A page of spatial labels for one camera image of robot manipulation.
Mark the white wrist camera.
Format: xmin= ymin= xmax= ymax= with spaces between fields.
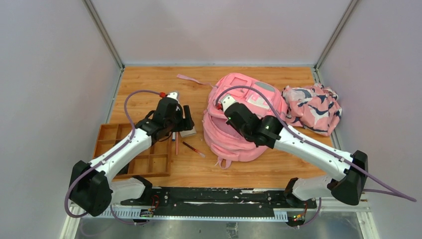
xmin=217 ymin=94 xmax=237 ymax=112
xmin=159 ymin=91 xmax=180 ymax=102

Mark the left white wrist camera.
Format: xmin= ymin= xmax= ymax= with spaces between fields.
xmin=159 ymin=91 xmax=180 ymax=102

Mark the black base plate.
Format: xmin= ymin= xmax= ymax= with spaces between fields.
xmin=121 ymin=187 xmax=317 ymax=218

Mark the purple cable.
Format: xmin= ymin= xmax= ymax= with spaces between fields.
xmin=64 ymin=90 xmax=166 ymax=226
xmin=214 ymin=86 xmax=417 ymax=228

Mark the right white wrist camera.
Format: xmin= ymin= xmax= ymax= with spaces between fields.
xmin=217 ymin=94 xmax=237 ymax=112

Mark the pink pencil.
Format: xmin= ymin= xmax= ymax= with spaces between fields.
xmin=175 ymin=132 xmax=179 ymax=155

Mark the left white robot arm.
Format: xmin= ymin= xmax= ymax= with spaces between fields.
xmin=65 ymin=96 xmax=195 ymax=218

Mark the wooden compartment tray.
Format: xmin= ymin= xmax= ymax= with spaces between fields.
xmin=93 ymin=123 xmax=172 ymax=180

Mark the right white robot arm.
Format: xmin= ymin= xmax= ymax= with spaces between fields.
xmin=222 ymin=100 xmax=368 ymax=208

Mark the pink patterned cloth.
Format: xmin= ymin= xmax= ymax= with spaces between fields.
xmin=282 ymin=83 xmax=342 ymax=136

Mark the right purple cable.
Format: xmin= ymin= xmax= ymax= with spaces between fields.
xmin=214 ymin=86 xmax=417 ymax=228

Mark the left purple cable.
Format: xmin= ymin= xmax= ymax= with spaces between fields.
xmin=64 ymin=90 xmax=166 ymax=226

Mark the red pen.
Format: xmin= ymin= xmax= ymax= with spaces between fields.
xmin=182 ymin=141 xmax=205 ymax=158

